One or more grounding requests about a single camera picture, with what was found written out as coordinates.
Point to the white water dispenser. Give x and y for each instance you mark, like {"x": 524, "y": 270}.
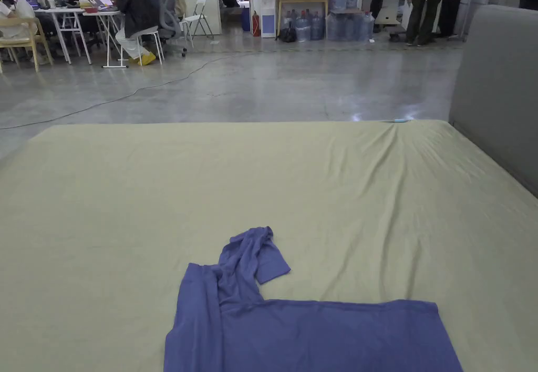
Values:
{"x": 267, "y": 12}

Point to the black bag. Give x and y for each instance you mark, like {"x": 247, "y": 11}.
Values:
{"x": 288, "y": 35}

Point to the blue shirt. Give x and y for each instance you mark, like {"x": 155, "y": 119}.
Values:
{"x": 294, "y": 334}

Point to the grey padded headboard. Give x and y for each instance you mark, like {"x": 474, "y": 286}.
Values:
{"x": 500, "y": 94}

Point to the red fire extinguisher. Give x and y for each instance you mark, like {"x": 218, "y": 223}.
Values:
{"x": 255, "y": 24}

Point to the group of water bottles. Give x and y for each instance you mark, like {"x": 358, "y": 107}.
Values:
{"x": 336, "y": 19}

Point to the bed with pale green sheet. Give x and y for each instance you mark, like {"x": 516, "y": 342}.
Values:
{"x": 126, "y": 204}

